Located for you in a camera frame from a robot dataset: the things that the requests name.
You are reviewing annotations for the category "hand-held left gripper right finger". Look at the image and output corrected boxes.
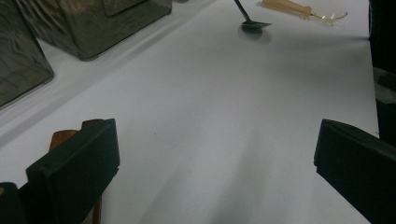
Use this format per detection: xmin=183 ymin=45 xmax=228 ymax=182
xmin=313 ymin=119 xmax=396 ymax=224

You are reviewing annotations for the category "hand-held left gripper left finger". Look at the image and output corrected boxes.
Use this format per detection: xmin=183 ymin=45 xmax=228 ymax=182
xmin=19 ymin=118 xmax=120 ymax=224

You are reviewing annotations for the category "transparent grey plastic bin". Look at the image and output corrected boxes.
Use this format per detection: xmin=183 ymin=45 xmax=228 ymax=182
xmin=0 ymin=0 xmax=55 ymax=108
xmin=13 ymin=0 xmax=173 ymax=61

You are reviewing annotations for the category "beige-handled utensil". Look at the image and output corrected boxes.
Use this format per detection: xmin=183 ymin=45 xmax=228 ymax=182
xmin=260 ymin=0 xmax=348 ymax=26

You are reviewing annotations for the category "metal spoon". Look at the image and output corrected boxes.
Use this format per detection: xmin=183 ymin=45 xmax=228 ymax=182
xmin=233 ymin=0 xmax=273 ymax=33

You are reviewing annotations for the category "white table sheet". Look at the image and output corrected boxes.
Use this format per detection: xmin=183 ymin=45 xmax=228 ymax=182
xmin=0 ymin=0 xmax=379 ymax=224

